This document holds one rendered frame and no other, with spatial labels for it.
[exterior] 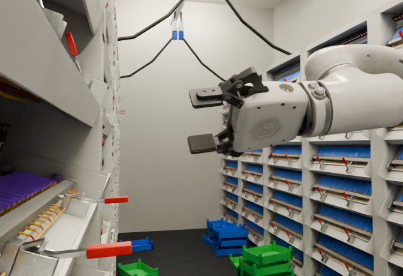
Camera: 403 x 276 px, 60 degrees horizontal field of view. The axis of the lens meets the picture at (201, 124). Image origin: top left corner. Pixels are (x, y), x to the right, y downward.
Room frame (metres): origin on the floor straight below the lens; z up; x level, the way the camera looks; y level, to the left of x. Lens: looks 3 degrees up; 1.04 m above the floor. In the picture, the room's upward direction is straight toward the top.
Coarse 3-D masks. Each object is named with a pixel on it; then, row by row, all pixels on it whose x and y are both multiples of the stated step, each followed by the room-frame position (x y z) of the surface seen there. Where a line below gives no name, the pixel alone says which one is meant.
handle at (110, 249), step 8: (48, 240) 0.28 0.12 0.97; (40, 248) 0.27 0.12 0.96; (80, 248) 0.29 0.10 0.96; (88, 248) 0.28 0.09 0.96; (96, 248) 0.28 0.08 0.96; (104, 248) 0.28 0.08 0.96; (112, 248) 0.28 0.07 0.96; (120, 248) 0.29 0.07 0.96; (128, 248) 0.29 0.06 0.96; (48, 256) 0.28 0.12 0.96; (56, 256) 0.28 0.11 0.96; (64, 256) 0.28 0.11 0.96; (72, 256) 0.28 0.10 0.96; (80, 256) 0.28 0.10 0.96; (88, 256) 0.28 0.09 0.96; (96, 256) 0.28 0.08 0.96; (104, 256) 0.28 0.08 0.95; (112, 256) 0.29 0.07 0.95
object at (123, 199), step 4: (124, 196) 0.56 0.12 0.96; (84, 200) 0.54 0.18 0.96; (88, 200) 0.54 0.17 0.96; (92, 200) 0.54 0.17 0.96; (96, 200) 0.54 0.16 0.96; (100, 200) 0.54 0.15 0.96; (104, 200) 0.54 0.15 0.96; (108, 200) 0.54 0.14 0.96; (112, 200) 0.54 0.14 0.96; (116, 200) 0.54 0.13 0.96; (120, 200) 0.55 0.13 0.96; (124, 200) 0.55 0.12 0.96
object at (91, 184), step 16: (0, 160) 0.65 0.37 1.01; (16, 160) 0.68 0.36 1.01; (32, 160) 0.69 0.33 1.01; (48, 160) 0.69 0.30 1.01; (48, 176) 0.69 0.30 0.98; (64, 176) 0.69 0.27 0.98; (80, 176) 0.71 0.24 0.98; (96, 176) 0.71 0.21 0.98; (80, 192) 0.71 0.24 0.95; (96, 192) 0.71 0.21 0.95; (48, 224) 0.44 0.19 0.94; (64, 224) 0.46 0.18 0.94; (80, 224) 0.49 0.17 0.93; (32, 240) 0.37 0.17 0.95; (64, 240) 0.40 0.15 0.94; (80, 240) 0.42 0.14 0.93; (64, 272) 0.31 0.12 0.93
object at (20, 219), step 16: (48, 192) 0.51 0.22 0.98; (64, 192) 0.59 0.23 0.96; (16, 208) 0.37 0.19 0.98; (32, 208) 0.39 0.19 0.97; (48, 208) 0.48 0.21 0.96; (64, 208) 0.51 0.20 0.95; (0, 224) 0.31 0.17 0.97; (16, 224) 0.32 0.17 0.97; (32, 224) 0.38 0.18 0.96; (0, 240) 0.28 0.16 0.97
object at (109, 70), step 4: (108, 12) 0.81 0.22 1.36; (108, 16) 0.81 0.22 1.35; (104, 44) 0.89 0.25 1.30; (104, 48) 0.91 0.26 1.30; (104, 52) 0.94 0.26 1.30; (104, 56) 0.97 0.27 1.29; (108, 56) 1.04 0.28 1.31; (104, 60) 0.99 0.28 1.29; (108, 60) 1.07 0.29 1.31; (104, 64) 1.02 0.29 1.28; (108, 64) 1.11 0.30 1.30; (104, 68) 1.06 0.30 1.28; (108, 68) 1.15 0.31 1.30; (112, 68) 1.40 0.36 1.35; (104, 72) 1.09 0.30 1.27; (108, 72) 1.18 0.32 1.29; (112, 72) 1.40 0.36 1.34; (104, 76) 1.15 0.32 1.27; (108, 76) 1.23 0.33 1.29; (112, 76) 1.40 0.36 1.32; (108, 80) 1.28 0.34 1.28; (108, 88) 1.39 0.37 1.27
